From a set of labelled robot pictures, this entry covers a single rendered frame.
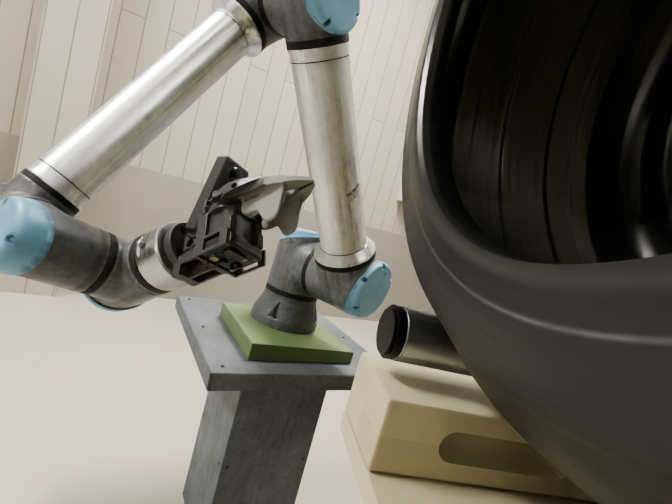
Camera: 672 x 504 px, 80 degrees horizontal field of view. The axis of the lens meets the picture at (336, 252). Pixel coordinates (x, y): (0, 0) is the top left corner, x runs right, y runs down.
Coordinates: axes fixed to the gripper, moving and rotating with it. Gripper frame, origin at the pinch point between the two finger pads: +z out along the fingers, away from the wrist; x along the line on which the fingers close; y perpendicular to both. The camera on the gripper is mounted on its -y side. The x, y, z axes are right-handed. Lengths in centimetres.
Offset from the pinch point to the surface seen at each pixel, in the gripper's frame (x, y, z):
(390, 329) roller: 2.1, 21.7, 8.9
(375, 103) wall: -194, -255, -51
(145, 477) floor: -63, 23, -107
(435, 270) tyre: 8.1, 21.0, 14.8
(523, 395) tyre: 12.3, 29.6, 18.1
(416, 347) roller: 1.1, 23.2, 10.4
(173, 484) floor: -69, 26, -101
